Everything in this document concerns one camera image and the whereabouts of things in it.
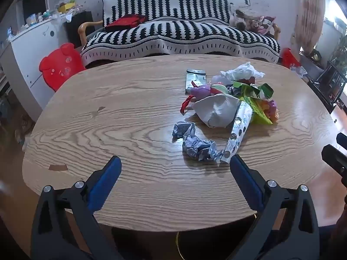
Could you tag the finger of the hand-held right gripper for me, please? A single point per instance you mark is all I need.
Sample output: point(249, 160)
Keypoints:
point(332, 155)
point(343, 138)

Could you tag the crumpled white paper scraps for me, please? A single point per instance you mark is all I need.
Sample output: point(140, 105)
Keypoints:
point(299, 71)

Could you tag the grey green packet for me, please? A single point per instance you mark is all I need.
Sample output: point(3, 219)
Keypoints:
point(196, 80)

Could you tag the white cabinet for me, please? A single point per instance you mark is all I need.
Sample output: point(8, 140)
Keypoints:
point(29, 59)

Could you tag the purple plastic toy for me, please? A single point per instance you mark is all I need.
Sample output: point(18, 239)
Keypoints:
point(202, 92)

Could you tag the patterned curtain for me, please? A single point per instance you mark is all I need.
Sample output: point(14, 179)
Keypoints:
point(309, 10)

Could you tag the red plastic bear stool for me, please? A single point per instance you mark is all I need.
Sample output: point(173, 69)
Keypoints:
point(58, 65)

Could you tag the green houseplant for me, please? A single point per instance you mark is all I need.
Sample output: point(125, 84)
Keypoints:
point(340, 54)

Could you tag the red bag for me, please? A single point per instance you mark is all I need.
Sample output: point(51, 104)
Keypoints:
point(288, 58)

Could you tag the dark side table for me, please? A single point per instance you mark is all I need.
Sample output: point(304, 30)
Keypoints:
point(329, 86)

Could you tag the silver dotted wrapper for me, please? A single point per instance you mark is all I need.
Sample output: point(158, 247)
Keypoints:
point(238, 132)

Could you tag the yellow green packet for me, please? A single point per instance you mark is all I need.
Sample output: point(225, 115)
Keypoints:
point(260, 113)

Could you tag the wooden frame sofa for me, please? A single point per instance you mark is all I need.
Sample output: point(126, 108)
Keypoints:
point(82, 29)

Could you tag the blue white wrapper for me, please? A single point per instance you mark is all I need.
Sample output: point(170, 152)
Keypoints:
point(183, 130)
point(198, 147)

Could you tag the pink white soft toy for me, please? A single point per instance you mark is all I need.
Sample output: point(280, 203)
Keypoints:
point(264, 24)

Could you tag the red cushion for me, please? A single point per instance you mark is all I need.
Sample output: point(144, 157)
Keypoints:
point(124, 21)

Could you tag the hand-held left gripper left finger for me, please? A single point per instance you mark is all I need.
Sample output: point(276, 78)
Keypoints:
point(108, 184)

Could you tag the black speaker box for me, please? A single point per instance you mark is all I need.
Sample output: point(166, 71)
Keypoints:
point(76, 29)

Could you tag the beige stuffed toy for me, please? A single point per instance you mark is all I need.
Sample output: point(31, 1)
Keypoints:
point(242, 15)

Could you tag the red green striped wrapper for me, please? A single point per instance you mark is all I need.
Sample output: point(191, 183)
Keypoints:
point(219, 88)

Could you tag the white tissue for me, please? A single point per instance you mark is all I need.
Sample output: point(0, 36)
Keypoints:
point(241, 71)

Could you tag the orange purple toy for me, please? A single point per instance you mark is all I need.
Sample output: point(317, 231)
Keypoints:
point(271, 108)

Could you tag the green snack wrapper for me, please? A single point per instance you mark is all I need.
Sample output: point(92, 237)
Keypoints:
point(248, 90)

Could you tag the yellow box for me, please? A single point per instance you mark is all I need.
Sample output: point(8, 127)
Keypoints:
point(66, 6)

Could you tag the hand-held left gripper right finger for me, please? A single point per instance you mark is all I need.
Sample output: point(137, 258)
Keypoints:
point(246, 184)

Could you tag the brown tape strip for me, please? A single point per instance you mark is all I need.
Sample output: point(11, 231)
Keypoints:
point(58, 168)

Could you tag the red ribbon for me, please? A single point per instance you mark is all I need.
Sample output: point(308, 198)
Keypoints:
point(185, 104)

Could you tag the black white patterned sofa cover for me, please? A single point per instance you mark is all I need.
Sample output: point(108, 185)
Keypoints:
point(176, 35)

